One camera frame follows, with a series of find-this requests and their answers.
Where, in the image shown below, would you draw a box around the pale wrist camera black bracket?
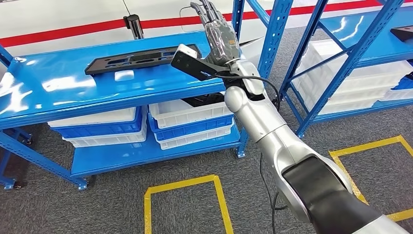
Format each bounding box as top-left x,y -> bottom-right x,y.
170,43 -> 238,81

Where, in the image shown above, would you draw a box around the black parts in bin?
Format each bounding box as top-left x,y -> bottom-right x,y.
184,92 -> 226,108

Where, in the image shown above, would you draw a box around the blue plastic bin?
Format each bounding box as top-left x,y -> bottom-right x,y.
391,71 -> 413,91
51,106 -> 144,139
148,113 -> 235,142

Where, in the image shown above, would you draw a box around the large white plastic bin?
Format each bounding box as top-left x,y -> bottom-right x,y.
295,39 -> 413,85
304,95 -> 383,116
292,79 -> 397,101

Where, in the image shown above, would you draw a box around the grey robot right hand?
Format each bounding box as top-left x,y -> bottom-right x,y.
189,0 -> 242,66

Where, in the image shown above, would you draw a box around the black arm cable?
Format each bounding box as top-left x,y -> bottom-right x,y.
214,75 -> 288,234

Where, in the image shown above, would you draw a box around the black stanchion post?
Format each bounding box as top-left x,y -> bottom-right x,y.
123,14 -> 145,40

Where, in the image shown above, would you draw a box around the yellow floor tape square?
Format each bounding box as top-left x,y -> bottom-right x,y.
328,135 -> 413,223
144,174 -> 235,234

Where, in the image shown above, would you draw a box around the blue metal shelf rack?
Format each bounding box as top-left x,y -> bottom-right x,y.
0,0 -> 295,191
279,0 -> 413,139

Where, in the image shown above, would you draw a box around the long black plastic panel part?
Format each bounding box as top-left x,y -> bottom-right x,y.
84,44 -> 202,76

